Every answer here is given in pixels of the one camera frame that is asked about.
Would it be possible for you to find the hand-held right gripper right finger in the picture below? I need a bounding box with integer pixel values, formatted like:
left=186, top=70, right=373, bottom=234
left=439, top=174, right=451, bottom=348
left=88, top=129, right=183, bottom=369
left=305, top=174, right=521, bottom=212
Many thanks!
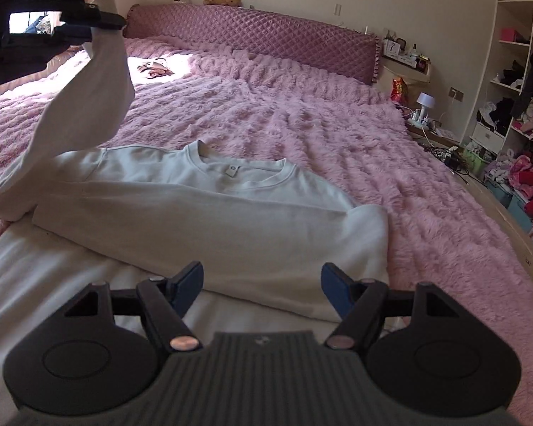
left=321, top=263, right=461, bottom=350

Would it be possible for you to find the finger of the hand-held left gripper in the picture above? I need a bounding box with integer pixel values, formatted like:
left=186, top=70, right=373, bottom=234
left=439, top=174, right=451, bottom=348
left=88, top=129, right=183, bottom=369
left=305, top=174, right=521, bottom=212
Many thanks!
left=52, top=25, right=95, bottom=48
left=60, top=2, right=128, bottom=33

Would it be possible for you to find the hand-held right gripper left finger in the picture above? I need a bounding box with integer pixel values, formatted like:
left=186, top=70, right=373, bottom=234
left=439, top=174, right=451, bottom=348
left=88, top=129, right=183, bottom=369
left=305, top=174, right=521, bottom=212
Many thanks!
left=64, top=261, right=204, bottom=351

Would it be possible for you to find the white sweatshirt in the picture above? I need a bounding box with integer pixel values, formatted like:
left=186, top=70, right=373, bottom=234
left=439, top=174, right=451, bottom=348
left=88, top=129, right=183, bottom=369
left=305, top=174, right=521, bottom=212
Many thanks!
left=0, top=0, right=391, bottom=323

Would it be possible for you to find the pile of pink red clothes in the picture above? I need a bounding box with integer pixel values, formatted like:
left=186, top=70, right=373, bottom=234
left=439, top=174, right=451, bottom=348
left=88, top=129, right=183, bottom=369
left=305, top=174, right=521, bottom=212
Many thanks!
left=492, top=150, right=533, bottom=231

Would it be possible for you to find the small pink brown cloth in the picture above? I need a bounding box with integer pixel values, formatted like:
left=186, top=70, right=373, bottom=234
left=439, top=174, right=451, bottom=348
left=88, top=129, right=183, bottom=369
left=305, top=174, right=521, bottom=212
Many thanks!
left=137, top=57, right=175, bottom=77

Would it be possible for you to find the purple quilted headboard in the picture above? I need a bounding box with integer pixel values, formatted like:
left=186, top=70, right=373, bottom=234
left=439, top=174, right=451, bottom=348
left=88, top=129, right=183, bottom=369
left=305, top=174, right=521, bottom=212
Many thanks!
left=123, top=4, right=383, bottom=84

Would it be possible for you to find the pink fluffy blanket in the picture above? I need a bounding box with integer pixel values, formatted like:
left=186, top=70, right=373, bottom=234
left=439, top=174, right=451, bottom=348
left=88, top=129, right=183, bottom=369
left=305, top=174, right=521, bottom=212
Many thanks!
left=0, top=35, right=533, bottom=426

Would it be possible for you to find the green storage bin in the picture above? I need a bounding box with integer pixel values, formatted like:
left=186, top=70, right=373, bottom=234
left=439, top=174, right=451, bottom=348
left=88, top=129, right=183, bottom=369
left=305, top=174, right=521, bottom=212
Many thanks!
left=464, top=148, right=495, bottom=179

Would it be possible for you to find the blue storage bin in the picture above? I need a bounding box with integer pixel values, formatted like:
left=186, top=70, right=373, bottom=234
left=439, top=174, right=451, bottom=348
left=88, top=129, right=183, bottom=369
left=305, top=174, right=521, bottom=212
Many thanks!
left=508, top=195, right=533, bottom=232
left=484, top=173, right=515, bottom=208

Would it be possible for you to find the white table lamp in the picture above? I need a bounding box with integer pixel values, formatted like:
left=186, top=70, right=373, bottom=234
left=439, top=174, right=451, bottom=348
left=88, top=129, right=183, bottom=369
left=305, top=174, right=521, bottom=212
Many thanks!
left=415, top=92, right=435, bottom=123

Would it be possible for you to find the red snack bag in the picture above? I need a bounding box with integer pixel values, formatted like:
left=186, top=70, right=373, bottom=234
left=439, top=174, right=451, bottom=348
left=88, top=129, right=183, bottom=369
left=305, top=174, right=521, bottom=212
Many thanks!
left=390, top=76, right=408, bottom=105

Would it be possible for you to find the white drawer box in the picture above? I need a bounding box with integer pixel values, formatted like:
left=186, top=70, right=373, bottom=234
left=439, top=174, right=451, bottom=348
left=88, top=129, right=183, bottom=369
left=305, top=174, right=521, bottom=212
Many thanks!
left=471, top=122, right=505, bottom=150

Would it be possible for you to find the beige bedside shelf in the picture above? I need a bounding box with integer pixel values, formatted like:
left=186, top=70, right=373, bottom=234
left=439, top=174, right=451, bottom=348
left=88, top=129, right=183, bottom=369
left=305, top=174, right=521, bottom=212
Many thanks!
left=381, top=31, right=435, bottom=84

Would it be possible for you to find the tangle of black cables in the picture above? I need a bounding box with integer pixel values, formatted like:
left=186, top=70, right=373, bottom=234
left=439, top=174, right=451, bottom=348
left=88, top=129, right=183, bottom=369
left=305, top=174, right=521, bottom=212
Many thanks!
left=425, top=141, right=468, bottom=173

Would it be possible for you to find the wooden bed frame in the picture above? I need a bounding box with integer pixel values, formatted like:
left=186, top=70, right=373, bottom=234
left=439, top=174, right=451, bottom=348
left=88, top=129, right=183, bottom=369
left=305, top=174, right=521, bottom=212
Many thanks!
left=404, top=125, right=533, bottom=278

